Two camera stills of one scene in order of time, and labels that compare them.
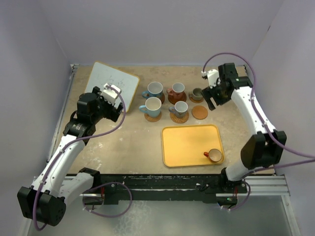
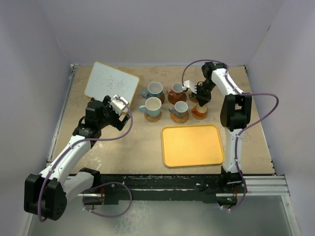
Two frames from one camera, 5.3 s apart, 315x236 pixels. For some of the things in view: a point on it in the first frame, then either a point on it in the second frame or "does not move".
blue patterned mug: (155, 89) does not move
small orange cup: (214, 155) → (199, 111)
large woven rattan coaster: (179, 120) does not move
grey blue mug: (180, 109) does not move
